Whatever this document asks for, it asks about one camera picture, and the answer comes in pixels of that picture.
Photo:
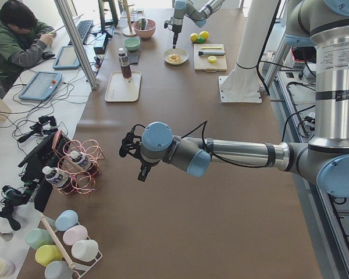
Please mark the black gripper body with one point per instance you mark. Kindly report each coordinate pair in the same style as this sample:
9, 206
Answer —
145, 166
175, 31

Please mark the white round plate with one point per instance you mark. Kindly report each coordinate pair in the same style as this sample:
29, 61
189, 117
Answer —
183, 53

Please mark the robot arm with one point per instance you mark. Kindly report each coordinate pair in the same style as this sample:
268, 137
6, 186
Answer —
324, 159
183, 9

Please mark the tea bottle on tray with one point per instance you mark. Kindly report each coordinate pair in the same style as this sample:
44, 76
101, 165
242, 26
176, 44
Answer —
124, 63

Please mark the cream rabbit tray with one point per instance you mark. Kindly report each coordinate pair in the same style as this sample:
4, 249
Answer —
122, 89

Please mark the yellow lemon near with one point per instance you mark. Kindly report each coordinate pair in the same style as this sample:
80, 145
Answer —
194, 37

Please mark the yellow lemon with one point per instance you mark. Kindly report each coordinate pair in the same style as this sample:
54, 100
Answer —
204, 35
194, 37

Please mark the green lime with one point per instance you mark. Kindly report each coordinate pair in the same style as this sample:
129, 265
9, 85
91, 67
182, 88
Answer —
200, 40

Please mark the pink bowl with ice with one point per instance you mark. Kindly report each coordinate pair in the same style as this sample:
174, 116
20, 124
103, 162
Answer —
146, 33

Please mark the yellow lemon far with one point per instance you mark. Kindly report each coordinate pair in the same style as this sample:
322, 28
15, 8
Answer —
204, 35

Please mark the yellow plastic knife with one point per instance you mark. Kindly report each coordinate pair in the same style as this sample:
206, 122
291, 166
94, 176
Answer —
211, 47

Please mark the steel ice scoop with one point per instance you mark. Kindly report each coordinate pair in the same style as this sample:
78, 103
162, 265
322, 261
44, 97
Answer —
142, 23

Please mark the wooden cutting board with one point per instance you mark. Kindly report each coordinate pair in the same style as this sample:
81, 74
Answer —
201, 62

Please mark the half lemon slice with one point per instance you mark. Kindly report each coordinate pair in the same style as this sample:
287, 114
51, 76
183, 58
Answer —
212, 59

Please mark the mint green bowl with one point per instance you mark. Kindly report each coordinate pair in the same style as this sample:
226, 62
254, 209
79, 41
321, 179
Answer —
132, 43

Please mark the dark grey cloth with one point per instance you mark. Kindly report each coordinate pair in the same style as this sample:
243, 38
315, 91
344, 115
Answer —
133, 57

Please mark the wooden mug tree stand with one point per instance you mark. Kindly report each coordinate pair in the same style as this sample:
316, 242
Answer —
127, 31

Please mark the tea bottle in rack back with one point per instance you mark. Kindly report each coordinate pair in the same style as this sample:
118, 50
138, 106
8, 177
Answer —
82, 161

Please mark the tea bottle in rack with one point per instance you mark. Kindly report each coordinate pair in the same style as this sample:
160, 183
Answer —
58, 178
82, 161

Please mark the pink plastic cup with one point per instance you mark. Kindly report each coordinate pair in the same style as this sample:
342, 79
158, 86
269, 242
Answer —
74, 234

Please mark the tea bottle in rack front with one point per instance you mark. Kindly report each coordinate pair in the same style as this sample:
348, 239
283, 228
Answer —
58, 178

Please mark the blue plastic cup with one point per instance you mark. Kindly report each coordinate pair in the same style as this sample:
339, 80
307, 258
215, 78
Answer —
66, 220

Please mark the black keyboard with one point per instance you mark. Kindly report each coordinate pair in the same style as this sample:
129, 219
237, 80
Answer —
83, 29

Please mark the white plastic cup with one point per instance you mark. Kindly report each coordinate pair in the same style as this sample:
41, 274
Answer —
85, 250

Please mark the blue teach pendant far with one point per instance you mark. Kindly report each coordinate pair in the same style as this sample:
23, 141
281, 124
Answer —
66, 59

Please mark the blue teach pendant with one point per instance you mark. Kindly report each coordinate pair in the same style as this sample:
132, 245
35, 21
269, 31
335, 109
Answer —
66, 59
42, 86

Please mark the white cup rack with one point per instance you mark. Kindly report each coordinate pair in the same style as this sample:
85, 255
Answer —
80, 268

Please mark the mint plastic cup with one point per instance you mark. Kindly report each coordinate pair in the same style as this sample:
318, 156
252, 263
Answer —
38, 237

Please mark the yellow plastic cup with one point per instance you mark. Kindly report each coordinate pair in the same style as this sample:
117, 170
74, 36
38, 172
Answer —
47, 254

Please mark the grey plastic cup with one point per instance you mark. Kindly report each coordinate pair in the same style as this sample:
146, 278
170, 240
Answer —
58, 270

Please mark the blue teach pendant near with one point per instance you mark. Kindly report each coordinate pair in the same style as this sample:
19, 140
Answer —
42, 86

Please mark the seated person green jacket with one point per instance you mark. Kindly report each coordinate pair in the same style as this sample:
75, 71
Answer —
23, 40

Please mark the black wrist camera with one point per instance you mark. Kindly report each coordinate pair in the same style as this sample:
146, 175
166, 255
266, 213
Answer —
168, 24
131, 144

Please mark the copper wire bottle rack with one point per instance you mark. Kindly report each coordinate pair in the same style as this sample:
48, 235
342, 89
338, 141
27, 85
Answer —
82, 182

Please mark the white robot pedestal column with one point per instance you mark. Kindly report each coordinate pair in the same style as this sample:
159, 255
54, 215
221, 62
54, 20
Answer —
242, 84

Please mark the aluminium frame post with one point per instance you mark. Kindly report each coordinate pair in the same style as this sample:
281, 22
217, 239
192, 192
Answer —
66, 16

